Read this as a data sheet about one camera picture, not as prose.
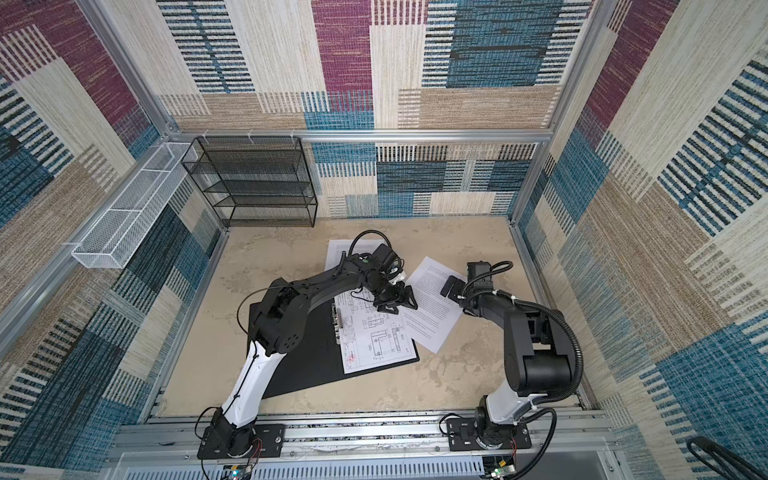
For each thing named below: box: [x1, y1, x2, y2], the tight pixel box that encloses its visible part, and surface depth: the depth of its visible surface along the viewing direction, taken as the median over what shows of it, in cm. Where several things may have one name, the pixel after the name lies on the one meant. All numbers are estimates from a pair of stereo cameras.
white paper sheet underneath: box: [400, 256, 467, 354], surface depth 97 cm
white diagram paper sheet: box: [334, 291, 417, 374], surface depth 92 cm
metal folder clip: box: [332, 303, 342, 345], surface depth 93 cm
